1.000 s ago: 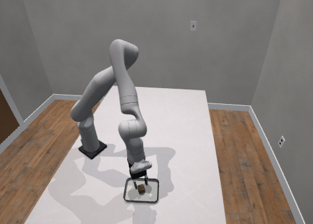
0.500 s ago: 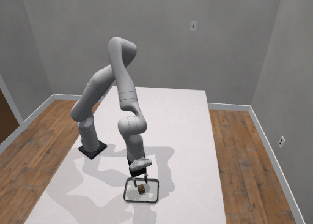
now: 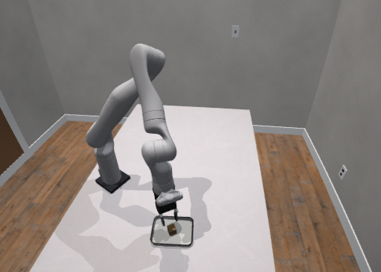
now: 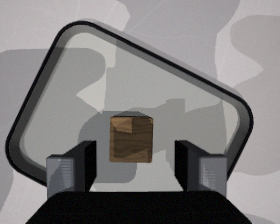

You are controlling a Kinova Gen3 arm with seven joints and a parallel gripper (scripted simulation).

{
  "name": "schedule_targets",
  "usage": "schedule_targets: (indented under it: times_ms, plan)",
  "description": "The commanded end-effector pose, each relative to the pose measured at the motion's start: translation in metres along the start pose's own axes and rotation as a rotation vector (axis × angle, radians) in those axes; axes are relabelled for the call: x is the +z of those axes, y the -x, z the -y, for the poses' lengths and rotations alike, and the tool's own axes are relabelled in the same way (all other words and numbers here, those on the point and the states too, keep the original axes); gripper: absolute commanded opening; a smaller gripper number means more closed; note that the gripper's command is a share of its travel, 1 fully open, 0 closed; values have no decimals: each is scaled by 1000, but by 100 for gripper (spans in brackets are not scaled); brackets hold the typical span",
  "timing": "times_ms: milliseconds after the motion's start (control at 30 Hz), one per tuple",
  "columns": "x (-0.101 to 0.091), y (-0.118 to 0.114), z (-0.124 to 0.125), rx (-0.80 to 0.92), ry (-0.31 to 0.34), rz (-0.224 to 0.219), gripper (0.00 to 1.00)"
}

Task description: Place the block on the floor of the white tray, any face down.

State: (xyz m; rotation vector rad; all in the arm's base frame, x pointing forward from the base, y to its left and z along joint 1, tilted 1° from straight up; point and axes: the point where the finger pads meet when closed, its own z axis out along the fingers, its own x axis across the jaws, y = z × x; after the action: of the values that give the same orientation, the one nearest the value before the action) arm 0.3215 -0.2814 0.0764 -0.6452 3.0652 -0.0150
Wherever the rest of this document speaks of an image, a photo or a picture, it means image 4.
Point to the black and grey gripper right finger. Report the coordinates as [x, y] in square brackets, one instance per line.
[196, 169]

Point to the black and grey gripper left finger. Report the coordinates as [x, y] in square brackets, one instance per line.
[75, 170]

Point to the brown wooden block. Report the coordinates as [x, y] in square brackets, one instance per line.
[131, 139]

